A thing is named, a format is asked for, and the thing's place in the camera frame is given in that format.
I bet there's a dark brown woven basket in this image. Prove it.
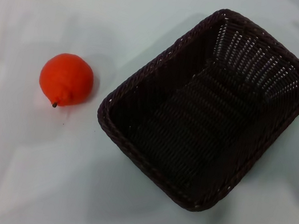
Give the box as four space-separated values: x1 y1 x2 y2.
83 0 299 224

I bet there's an orange fruit with stem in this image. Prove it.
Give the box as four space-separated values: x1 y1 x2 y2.
34 49 99 115

